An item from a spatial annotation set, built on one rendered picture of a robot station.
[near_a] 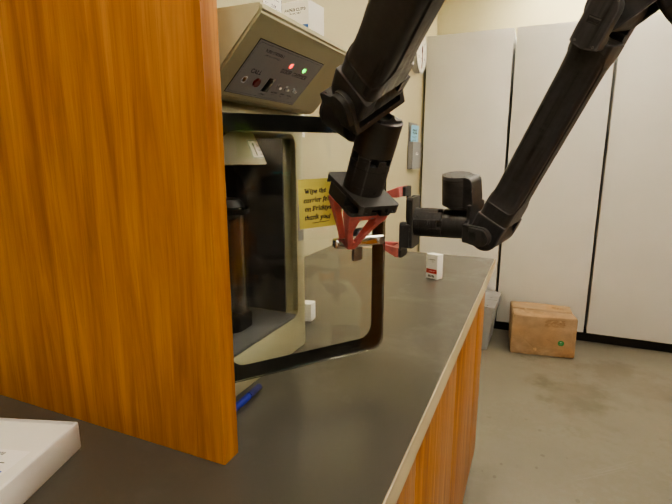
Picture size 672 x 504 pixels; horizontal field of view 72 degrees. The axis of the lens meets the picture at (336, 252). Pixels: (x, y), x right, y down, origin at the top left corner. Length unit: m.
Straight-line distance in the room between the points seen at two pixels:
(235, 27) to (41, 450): 0.57
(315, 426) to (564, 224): 3.10
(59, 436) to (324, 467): 0.34
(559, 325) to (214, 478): 2.99
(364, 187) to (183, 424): 0.40
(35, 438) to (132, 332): 0.17
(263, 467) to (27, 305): 0.44
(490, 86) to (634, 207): 1.27
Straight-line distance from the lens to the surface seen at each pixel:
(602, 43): 0.74
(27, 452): 0.72
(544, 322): 3.43
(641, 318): 3.85
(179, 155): 0.58
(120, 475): 0.70
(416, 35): 0.47
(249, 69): 0.68
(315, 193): 0.73
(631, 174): 3.66
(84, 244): 0.71
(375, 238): 0.74
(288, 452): 0.68
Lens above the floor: 1.33
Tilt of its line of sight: 12 degrees down
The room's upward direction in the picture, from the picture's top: straight up
